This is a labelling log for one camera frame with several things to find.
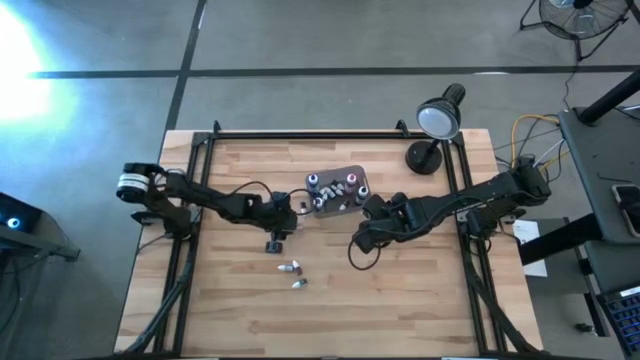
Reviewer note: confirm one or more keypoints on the black keyboard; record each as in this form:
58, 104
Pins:
625, 317

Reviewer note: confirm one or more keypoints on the black gooseneck desk lamp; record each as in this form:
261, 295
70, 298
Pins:
440, 120

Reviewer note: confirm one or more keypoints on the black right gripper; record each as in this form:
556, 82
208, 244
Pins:
367, 235

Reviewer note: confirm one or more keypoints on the smartphone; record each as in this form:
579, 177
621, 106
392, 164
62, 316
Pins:
631, 207

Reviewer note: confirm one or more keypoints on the grey desk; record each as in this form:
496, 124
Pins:
590, 165

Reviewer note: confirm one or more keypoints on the black desk foot bar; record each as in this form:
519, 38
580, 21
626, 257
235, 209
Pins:
560, 240

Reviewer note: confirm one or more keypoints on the black computer with blue light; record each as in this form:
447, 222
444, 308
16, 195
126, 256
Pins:
20, 215

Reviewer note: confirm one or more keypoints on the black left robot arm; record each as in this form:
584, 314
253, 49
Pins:
220, 202

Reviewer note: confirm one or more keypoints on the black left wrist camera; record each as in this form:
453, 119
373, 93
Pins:
274, 247

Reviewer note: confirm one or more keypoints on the large blue-capped colouring bottle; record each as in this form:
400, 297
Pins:
313, 180

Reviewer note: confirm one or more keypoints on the large red-capped colouring bottle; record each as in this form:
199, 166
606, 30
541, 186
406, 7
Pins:
351, 180

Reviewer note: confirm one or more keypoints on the black aluminium table frame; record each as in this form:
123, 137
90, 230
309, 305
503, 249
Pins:
325, 135

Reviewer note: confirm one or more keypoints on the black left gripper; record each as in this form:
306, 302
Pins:
285, 215

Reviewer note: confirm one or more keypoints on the grey side stand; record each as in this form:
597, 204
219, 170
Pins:
55, 247

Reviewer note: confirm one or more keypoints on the black diagonal pole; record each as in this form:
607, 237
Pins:
610, 100

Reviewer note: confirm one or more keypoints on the grey translucent plastic bin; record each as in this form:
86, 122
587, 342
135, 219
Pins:
335, 175

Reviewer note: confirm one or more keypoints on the large black-capped colouring bottle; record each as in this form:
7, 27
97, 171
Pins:
362, 193

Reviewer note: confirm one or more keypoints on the large purple-capped colouring bottle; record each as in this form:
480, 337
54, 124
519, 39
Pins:
318, 202

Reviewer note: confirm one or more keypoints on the black floor fan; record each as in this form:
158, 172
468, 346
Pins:
575, 25

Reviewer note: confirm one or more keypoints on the small black floor object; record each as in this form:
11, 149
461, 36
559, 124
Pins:
584, 328

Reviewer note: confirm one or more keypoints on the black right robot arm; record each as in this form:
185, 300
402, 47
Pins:
450, 205

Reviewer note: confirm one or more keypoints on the white paper sheet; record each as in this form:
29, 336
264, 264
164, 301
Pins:
532, 250

